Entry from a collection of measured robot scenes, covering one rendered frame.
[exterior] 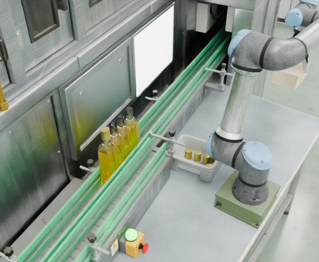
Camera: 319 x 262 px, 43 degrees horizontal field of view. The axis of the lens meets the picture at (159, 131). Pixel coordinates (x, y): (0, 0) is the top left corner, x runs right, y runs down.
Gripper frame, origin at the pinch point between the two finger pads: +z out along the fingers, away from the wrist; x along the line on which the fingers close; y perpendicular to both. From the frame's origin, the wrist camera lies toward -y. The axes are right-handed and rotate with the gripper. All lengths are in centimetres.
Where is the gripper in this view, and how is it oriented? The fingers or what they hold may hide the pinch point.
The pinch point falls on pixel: (291, 69)
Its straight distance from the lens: 207.0
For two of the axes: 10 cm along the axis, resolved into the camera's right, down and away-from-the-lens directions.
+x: -8.1, -3.7, 4.5
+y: 5.8, -5.1, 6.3
